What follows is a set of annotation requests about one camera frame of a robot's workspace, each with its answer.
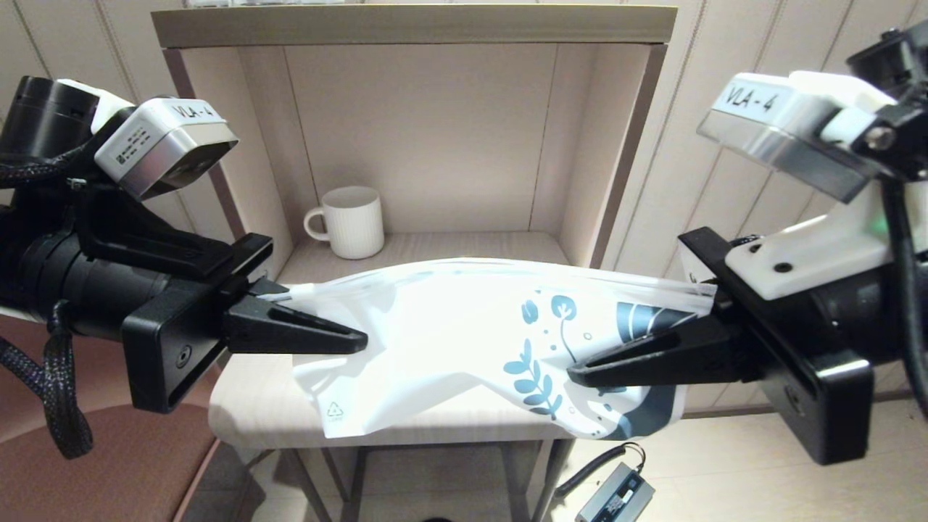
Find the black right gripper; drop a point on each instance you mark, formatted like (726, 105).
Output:
(819, 377)

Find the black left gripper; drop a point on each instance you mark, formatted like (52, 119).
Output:
(109, 297)

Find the white floral plastic bag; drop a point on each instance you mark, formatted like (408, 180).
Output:
(449, 341)

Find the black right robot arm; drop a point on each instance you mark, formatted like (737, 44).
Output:
(899, 58)

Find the white ribbed ceramic mug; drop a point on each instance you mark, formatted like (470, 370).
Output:
(355, 225)

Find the grey black power adapter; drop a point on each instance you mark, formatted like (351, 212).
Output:
(616, 496)

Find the light wooden shelf desk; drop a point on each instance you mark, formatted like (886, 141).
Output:
(435, 145)

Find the brown upholstered chair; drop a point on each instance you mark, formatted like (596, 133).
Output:
(109, 478)

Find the black left camera bracket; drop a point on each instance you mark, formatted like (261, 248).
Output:
(145, 246)

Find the white right camera bracket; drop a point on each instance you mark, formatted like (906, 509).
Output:
(812, 254)

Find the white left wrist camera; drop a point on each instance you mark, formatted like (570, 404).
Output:
(167, 145)

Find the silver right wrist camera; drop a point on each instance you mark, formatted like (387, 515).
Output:
(783, 123)

